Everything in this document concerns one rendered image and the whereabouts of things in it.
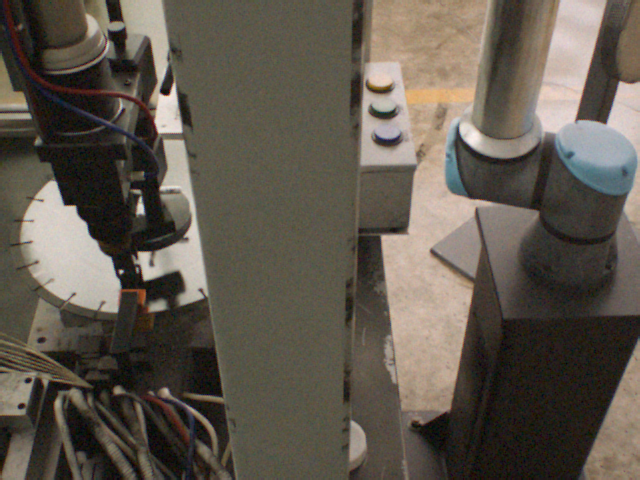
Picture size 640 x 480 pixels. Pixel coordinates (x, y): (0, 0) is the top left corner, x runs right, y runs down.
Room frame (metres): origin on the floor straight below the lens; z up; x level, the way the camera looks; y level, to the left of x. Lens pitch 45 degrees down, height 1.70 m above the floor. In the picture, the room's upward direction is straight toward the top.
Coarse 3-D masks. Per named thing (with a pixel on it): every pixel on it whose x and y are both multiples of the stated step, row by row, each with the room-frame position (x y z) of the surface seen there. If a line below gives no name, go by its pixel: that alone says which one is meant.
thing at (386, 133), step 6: (384, 126) 1.04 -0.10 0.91; (390, 126) 1.04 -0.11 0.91; (396, 126) 1.04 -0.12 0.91; (378, 132) 1.03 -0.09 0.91; (384, 132) 1.03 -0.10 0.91; (390, 132) 1.03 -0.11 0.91; (396, 132) 1.03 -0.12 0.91; (378, 138) 1.02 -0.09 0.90; (384, 138) 1.02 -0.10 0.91; (390, 138) 1.01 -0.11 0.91; (396, 138) 1.02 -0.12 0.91
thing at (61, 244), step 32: (32, 224) 0.78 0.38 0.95; (64, 224) 0.78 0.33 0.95; (192, 224) 0.78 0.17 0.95; (32, 256) 0.73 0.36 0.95; (64, 256) 0.73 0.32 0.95; (96, 256) 0.73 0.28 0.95; (160, 256) 0.72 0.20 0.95; (192, 256) 0.72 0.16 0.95; (64, 288) 0.67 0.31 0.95; (96, 288) 0.67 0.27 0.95; (128, 288) 0.67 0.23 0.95; (160, 288) 0.67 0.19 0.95; (192, 288) 0.67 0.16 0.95
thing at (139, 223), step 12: (144, 192) 0.72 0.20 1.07; (156, 192) 0.72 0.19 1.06; (144, 204) 0.72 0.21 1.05; (156, 204) 0.72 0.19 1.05; (144, 216) 0.73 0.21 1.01; (156, 216) 0.72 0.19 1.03; (168, 216) 0.73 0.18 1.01; (132, 228) 0.71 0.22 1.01; (144, 228) 0.71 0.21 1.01; (156, 228) 0.71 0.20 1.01; (168, 228) 0.72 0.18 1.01; (132, 240) 0.70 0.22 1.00; (144, 240) 0.71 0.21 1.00; (132, 252) 0.71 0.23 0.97; (120, 264) 0.69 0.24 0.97
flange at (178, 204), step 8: (168, 200) 0.82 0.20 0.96; (176, 200) 0.82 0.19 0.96; (184, 200) 0.82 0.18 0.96; (136, 208) 0.79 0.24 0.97; (176, 208) 0.80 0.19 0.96; (184, 208) 0.80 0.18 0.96; (136, 216) 0.78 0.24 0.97; (176, 216) 0.79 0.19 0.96; (184, 216) 0.79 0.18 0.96; (176, 224) 0.77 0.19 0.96; (184, 224) 0.77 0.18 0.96; (176, 232) 0.76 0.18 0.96; (152, 240) 0.74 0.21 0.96; (160, 240) 0.75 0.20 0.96; (168, 240) 0.75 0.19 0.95
